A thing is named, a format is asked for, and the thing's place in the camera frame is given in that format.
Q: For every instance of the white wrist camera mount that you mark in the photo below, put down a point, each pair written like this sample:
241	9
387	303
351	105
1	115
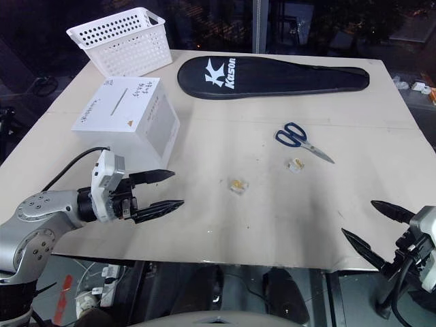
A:
424	221
102	185

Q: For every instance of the white cardboard box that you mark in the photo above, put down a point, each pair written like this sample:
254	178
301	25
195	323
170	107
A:
116	112

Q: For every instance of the grey rounded body cover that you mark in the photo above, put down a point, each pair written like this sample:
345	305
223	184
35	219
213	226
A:
211	322

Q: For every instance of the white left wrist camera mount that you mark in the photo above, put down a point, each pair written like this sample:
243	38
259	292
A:
102	185

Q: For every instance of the white power strip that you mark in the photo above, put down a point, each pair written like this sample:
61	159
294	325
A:
109	274

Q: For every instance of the small clear candy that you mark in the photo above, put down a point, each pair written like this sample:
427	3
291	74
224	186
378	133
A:
238	186
294	165

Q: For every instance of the black Kason racket bag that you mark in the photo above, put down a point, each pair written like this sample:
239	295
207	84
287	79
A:
272	76

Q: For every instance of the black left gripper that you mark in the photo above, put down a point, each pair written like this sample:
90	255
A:
123	199

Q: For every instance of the small clear candy left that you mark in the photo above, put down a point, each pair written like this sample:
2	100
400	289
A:
238	186

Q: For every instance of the small clear candy right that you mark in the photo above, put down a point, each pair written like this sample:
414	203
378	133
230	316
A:
294	165

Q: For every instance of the small white plastic part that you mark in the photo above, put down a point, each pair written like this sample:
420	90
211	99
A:
420	87
401	83

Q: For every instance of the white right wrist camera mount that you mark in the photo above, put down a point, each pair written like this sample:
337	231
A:
424	221

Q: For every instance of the white perforated plastic basket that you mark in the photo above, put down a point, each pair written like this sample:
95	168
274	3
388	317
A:
129	51

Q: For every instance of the red plastic strip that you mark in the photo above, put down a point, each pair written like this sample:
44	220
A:
64	294

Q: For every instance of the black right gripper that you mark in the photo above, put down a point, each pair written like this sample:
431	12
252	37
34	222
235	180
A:
410	259

